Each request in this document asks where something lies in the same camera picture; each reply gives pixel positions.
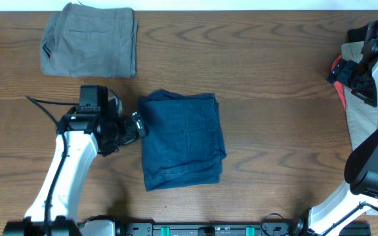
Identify red garment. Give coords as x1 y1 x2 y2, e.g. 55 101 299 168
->
331 55 347 109

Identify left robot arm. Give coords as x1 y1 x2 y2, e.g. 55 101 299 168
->
3 111 148 235

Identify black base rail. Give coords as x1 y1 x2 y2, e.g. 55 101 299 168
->
77 216 372 236

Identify beige khaki shorts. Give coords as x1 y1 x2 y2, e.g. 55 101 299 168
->
341 41 377 149

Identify folded grey shorts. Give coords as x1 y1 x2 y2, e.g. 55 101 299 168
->
39 3 138 78

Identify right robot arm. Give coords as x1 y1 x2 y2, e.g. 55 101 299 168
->
292 20 378 235

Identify dark blue denim shorts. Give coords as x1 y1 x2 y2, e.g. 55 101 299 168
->
138 90 226 191

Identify black garment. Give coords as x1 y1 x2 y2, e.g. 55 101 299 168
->
347 26 368 43

